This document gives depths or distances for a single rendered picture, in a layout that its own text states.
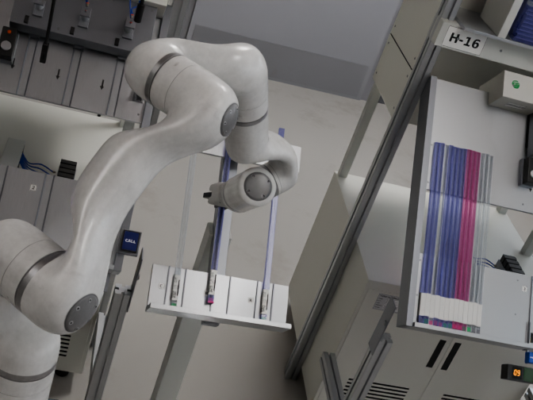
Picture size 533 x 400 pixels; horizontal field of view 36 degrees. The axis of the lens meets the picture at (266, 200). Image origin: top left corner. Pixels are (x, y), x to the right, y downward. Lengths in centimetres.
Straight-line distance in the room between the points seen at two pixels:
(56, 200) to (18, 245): 69
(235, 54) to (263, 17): 367
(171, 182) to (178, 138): 252
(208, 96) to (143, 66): 13
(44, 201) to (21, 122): 74
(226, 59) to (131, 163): 26
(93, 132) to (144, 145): 145
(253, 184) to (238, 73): 34
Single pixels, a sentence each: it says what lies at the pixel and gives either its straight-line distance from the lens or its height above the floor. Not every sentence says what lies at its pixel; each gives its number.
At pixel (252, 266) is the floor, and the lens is 348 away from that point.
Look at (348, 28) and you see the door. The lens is 526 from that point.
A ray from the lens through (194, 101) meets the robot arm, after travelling 134.
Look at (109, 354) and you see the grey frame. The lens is 223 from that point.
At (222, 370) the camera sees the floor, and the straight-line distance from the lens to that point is 295.
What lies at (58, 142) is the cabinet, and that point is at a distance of 270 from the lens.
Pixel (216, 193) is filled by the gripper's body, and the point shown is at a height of 99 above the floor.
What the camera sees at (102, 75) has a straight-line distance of 216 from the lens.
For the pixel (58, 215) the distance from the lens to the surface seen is 206.
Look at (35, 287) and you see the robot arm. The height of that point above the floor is 110.
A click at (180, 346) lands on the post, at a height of 43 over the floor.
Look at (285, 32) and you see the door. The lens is 519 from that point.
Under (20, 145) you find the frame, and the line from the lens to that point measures 255.
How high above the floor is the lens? 194
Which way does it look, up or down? 29 degrees down
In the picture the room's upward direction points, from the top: 20 degrees clockwise
